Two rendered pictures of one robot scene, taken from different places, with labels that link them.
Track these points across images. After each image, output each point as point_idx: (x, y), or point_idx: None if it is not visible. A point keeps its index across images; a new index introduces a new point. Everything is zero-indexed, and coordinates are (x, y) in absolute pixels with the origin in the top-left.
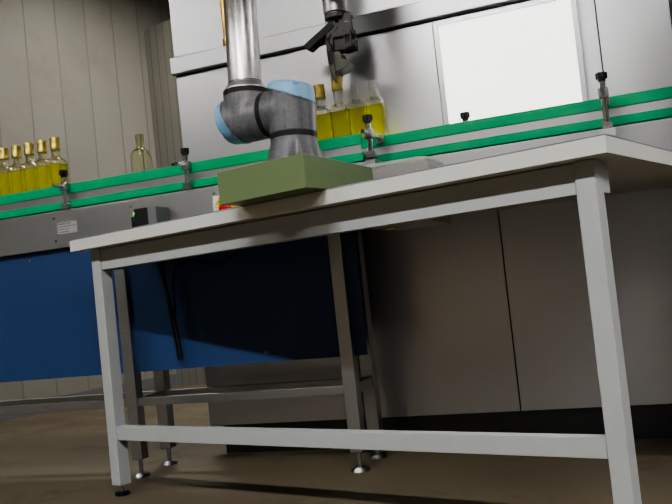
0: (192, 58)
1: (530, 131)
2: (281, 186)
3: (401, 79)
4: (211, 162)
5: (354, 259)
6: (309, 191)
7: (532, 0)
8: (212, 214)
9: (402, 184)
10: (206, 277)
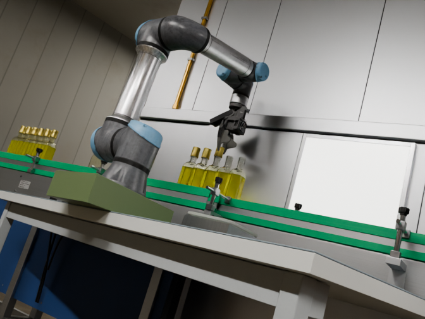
0: (152, 110)
1: (336, 235)
2: (76, 195)
3: (268, 165)
4: None
5: (169, 281)
6: (100, 208)
7: (380, 140)
8: (54, 202)
9: (151, 229)
10: (78, 251)
